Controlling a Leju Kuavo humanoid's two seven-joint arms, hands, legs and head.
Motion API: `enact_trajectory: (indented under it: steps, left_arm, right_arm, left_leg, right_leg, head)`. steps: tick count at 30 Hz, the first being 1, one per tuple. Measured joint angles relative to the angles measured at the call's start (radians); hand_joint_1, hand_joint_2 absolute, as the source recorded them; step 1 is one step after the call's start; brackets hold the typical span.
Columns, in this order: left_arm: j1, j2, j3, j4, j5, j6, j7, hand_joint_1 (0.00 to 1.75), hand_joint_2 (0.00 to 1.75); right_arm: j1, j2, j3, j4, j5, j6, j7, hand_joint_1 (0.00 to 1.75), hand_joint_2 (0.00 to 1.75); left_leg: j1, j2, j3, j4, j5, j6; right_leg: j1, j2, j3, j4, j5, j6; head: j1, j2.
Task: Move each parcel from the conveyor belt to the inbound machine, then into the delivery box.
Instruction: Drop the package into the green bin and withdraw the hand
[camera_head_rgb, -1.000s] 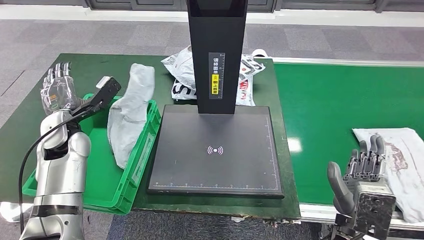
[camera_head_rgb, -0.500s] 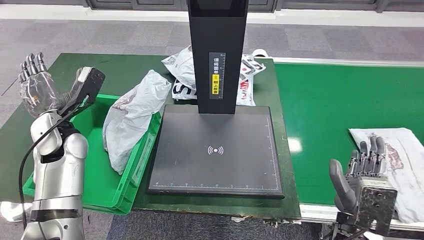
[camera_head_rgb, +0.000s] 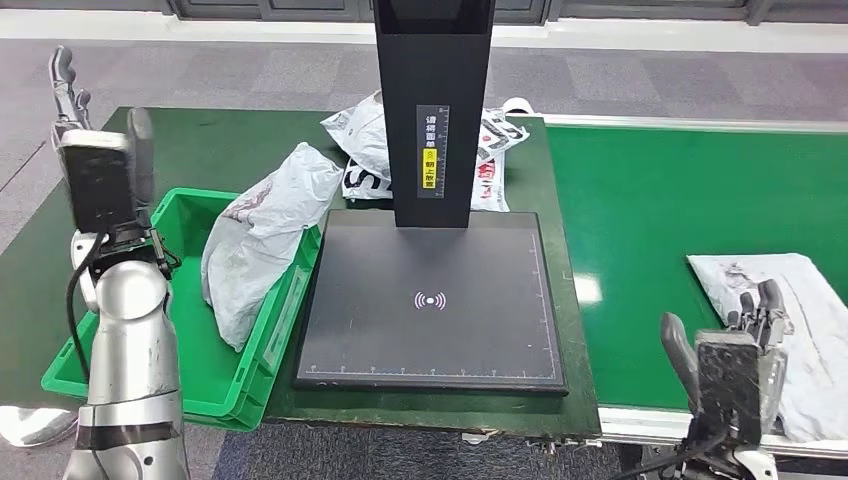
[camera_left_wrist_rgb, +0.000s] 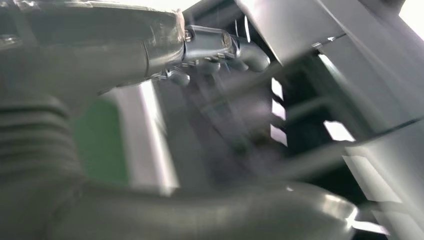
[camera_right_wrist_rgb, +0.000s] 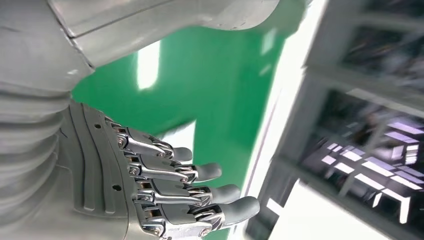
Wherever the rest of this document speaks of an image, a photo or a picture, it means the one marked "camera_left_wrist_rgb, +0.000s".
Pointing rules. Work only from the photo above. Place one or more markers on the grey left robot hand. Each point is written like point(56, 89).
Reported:
point(82, 56)

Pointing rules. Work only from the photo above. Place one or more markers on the green conveyor belt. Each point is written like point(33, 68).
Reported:
point(99, 142)

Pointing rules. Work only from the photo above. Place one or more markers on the aluminium conveyor frame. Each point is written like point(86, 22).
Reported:
point(149, 139)

